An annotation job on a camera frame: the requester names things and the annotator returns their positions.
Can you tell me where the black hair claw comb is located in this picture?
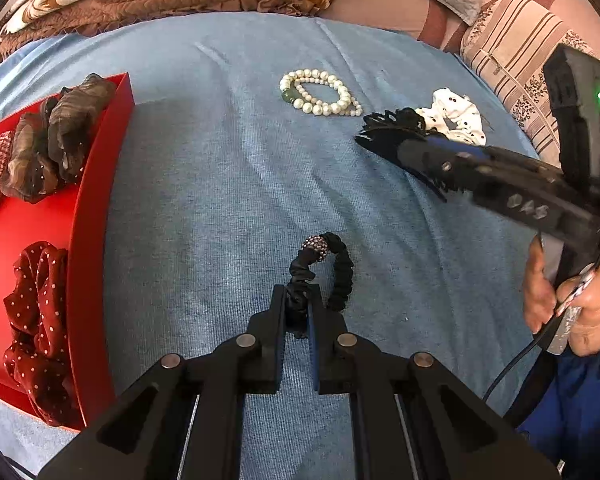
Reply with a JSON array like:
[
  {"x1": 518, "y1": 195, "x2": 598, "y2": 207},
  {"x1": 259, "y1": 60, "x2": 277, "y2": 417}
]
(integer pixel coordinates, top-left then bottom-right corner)
[{"x1": 354, "y1": 107, "x2": 446, "y2": 203}]

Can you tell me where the red jewelry tray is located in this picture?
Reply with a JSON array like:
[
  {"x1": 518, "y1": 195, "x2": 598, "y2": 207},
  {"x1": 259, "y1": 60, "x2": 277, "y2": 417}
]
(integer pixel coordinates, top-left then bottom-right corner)
[{"x1": 0, "y1": 74, "x2": 134, "y2": 432}]

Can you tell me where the striped floral pillow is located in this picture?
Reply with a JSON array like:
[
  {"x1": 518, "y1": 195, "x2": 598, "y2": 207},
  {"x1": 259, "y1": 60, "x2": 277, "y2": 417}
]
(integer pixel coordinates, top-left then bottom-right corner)
[{"x1": 460, "y1": 0, "x2": 594, "y2": 167}]

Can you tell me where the dark red polka dot scrunchie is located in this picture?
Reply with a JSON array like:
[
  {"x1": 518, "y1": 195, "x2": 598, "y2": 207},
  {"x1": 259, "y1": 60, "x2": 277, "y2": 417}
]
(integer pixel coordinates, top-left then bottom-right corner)
[{"x1": 3, "y1": 240, "x2": 76, "y2": 426}]

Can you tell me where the white pearl bracelet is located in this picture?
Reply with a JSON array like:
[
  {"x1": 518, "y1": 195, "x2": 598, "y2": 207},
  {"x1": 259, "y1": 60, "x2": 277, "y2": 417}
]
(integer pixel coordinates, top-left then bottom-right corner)
[{"x1": 278, "y1": 67, "x2": 364, "y2": 118}]

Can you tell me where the light blue cloth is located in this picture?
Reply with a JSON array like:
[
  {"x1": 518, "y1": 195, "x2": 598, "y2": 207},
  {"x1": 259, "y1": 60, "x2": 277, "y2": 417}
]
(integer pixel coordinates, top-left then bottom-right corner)
[{"x1": 0, "y1": 12, "x2": 541, "y2": 480}]

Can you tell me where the white polka dot scrunchie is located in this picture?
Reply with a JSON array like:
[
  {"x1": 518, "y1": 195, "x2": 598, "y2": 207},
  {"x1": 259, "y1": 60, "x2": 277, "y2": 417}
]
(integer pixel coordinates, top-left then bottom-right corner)
[{"x1": 415, "y1": 88, "x2": 486, "y2": 146}]

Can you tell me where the black scrunchie with bead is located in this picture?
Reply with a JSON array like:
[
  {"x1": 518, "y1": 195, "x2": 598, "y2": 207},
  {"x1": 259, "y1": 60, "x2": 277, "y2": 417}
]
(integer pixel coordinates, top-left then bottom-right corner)
[{"x1": 285, "y1": 231, "x2": 356, "y2": 338}]

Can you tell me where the brown ruffled blanket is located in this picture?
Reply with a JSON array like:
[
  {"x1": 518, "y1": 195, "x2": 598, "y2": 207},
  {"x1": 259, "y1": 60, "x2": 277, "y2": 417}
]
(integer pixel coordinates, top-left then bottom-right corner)
[{"x1": 0, "y1": 0, "x2": 317, "y2": 61}]

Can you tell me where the grey brown sheer scrunchie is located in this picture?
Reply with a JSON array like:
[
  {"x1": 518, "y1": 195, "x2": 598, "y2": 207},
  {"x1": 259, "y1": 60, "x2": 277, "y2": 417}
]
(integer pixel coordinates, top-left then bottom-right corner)
[{"x1": 0, "y1": 73, "x2": 116, "y2": 204}]

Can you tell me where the right hand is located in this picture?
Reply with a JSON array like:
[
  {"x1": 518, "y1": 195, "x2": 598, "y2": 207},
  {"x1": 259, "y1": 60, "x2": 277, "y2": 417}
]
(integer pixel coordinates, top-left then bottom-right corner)
[{"x1": 522, "y1": 236, "x2": 600, "y2": 356}]

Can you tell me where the black cable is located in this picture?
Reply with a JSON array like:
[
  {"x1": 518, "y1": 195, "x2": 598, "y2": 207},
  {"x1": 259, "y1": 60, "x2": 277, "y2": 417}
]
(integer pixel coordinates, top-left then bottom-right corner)
[{"x1": 481, "y1": 253, "x2": 600, "y2": 403}]

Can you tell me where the blue sleeve forearm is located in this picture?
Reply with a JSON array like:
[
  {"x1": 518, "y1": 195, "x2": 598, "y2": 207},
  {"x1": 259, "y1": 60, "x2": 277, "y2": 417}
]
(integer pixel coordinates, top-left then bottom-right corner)
[{"x1": 518, "y1": 350, "x2": 600, "y2": 479}]

